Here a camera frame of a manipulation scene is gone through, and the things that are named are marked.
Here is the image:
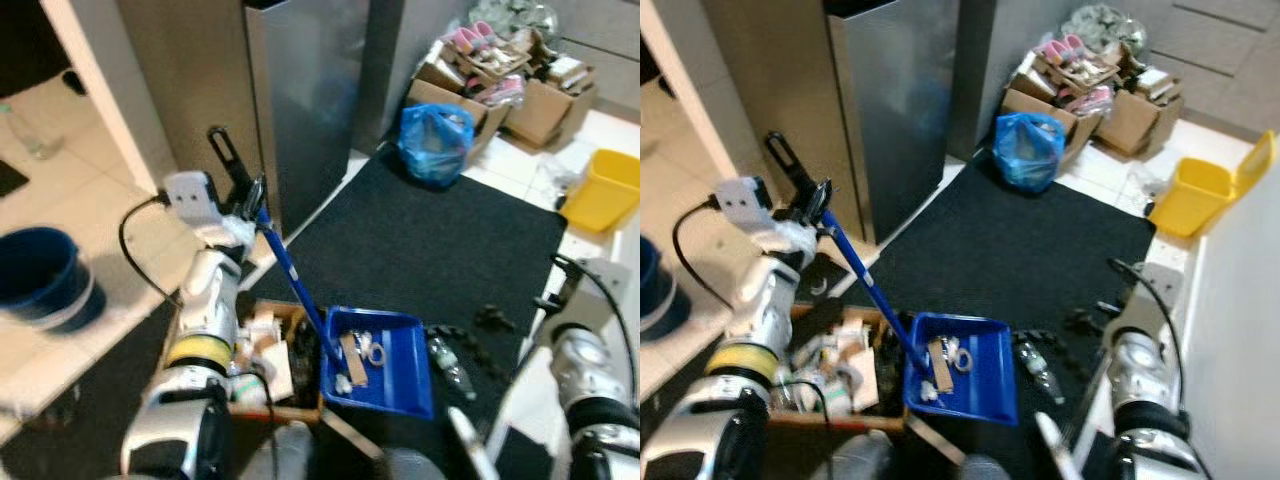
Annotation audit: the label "black-handled white broom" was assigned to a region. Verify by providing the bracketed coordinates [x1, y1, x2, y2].
[1034, 312, 1113, 480]
[447, 305, 551, 480]

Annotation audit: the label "blue long-handled dustpan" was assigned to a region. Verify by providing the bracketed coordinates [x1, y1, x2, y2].
[764, 131, 1020, 428]
[207, 127, 437, 420]

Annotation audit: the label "black floor mat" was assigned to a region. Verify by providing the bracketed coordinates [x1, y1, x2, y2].
[245, 145, 570, 480]
[828, 150, 1159, 480]

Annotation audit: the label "black pad with white mark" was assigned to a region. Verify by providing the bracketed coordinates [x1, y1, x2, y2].
[790, 252, 873, 309]

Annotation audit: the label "dark plastic bottle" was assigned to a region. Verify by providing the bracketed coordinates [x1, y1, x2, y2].
[427, 334, 477, 403]
[1013, 338, 1063, 406]

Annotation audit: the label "dark steel cabinet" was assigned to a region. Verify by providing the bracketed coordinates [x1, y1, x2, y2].
[244, 0, 372, 238]
[824, 0, 962, 246]

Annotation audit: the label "blue bucket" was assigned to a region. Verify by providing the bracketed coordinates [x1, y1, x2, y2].
[640, 235, 693, 343]
[0, 227, 98, 332]

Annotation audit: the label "clear plastic wrap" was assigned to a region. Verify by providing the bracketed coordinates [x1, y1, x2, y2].
[1124, 163, 1168, 204]
[534, 158, 583, 203]

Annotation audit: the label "yellow waste bin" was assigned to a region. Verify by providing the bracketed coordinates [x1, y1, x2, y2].
[1147, 131, 1277, 240]
[557, 148, 641, 235]

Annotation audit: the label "grey-brown cabinet panel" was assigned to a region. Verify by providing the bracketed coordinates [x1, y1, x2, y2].
[700, 0, 846, 201]
[113, 0, 267, 196]

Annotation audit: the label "blue plastic bag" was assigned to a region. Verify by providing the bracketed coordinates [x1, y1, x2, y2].
[992, 111, 1069, 196]
[399, 102, 477, 190]

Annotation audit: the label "brown cardboard scrap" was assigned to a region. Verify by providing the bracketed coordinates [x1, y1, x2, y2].
[927, 337, 958, 393]
[339, 332, 370, 388]

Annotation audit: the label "cardboard box of trash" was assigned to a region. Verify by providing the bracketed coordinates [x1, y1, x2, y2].
[224, 297, 386, 471]
[768, 300, 966, 471]

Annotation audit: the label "plain brown cardboard box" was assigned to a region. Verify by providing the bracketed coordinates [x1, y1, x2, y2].
[1094, 60, 1187, 158]
[500, 53, 600, 150]

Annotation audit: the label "grey right robot leg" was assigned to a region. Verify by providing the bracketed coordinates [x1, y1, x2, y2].
[958, 454, 1013, 480]
[384, 447, 453, 480]

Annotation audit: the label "grey robot leg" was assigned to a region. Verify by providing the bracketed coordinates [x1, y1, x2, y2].
[245, 425, 323, 480]
[828, 452, 903, 480]
[384, 447, 453, 480]
[958, 454, 1013, 480]

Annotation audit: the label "dark grey cabinet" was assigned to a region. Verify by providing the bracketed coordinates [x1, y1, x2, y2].
[362, 0, 483, 156]
[945, 0, 1076, 163]

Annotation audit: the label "clear plastic bottle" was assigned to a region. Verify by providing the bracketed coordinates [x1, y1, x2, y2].
[0, 103, 53, 163]

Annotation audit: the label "cluttered open cardboard box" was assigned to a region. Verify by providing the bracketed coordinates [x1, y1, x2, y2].
[404, 25, 528, 153]
[1002, 33, 1123, 163]

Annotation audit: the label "grey left robot leg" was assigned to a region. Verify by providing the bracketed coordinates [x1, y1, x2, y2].
[828, 452, 903, 480]
[245, 425, 323, 480]

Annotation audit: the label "pink shoes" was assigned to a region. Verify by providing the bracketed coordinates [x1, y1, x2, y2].
[449, 24, 498, 58]
[1039, 34, 1088, 65]

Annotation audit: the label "round grey-green object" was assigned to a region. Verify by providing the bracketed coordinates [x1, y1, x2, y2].
[469, 0, 562, 43]
[1059, 2, 1148, 57]

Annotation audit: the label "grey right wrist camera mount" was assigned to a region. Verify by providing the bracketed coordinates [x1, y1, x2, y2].
[1133, 262, 1188, 337]
[573, 257, 633, 333]

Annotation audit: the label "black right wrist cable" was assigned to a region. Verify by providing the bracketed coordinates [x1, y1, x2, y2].
[1107, 257, 1192, 406]
[549, 253, 641, 401]

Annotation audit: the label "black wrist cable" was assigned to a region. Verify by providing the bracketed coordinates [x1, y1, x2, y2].
[549, 253, 641, 401]
[117, 193, 181, 306]
[671, 197, 737, 301]
[1107, 257, 1192, 406]

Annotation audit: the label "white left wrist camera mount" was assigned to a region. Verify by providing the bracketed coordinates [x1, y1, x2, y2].
[714, 176, 816, 256]
[162, 171, 257, 251]

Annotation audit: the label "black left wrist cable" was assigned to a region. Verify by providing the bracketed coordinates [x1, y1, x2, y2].
[117, 193, 181, 306]
[671, 197, 737, 301]

